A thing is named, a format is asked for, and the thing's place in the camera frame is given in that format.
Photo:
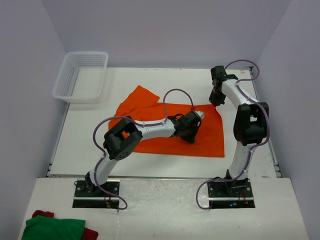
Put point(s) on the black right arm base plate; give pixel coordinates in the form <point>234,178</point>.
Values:
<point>231,195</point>

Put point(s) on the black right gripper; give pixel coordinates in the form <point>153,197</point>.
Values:
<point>216,102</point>

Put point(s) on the red folded t shirt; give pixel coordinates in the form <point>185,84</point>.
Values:
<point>42,213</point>

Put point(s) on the white plastic basket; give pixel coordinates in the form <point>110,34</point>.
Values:
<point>81,77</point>

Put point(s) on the orange t shirt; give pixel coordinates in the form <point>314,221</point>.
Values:
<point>143,105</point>

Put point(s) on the green folded t shirt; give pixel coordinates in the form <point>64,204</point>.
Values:
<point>55,228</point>

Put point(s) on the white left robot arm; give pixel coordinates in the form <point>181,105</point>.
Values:
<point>121,139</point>

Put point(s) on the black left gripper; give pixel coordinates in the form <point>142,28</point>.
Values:
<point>191,139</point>

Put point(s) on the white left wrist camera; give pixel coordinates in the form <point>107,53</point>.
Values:
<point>201,114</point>

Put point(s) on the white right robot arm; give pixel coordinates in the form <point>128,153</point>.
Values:
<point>251,125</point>

